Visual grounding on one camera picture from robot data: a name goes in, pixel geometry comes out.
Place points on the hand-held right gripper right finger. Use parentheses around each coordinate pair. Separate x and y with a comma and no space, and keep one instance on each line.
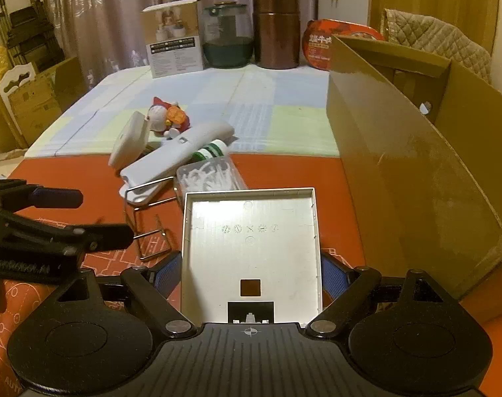
(331,277)

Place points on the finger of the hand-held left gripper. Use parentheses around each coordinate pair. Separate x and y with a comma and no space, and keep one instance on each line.
(106,235)
(56,198)

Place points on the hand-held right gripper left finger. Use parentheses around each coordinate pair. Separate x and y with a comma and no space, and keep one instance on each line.
(168,275)

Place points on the white square plastic tray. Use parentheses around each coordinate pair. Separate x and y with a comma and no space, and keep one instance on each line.
(251,252)

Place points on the white remote control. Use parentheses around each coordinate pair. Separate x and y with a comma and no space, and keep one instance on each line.
(168,157)

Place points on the large cardboard box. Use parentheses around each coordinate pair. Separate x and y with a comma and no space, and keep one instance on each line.
(400,165)

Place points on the white square night light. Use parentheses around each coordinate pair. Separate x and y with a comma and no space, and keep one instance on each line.
(127,140)

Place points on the flattened cardboard box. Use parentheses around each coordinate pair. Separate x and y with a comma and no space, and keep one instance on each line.
(36,103)

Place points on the clear box of floss picks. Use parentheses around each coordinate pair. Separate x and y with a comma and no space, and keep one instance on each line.
(209,175)

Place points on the red printed table mat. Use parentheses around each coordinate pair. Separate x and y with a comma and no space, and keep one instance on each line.
(300,173)

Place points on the green white small bottle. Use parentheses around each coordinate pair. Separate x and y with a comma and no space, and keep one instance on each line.
(209,151)

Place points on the red white cat figurine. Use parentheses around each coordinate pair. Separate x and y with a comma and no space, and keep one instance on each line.
(168,115)

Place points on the folding hand cart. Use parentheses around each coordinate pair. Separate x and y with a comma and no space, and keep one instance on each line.
(25,29)

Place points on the pastel checkered table mat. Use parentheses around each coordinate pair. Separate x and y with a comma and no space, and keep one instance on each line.
(276,107)

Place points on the patterned curtain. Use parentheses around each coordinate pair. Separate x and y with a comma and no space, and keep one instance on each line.
(102,20)

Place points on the white product box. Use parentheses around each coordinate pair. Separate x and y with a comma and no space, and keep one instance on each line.
(172,41)

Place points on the dark green glass jar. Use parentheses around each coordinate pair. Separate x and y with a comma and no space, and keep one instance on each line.
(228,45)

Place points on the red instant meal bowl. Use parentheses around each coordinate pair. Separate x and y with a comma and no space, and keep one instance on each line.
(317,45)

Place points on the brown cylindrical canister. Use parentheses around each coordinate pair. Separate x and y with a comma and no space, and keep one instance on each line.
(276,33)

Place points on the beige quilted chair cushion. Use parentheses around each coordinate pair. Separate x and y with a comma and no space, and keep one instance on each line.
(449,45)

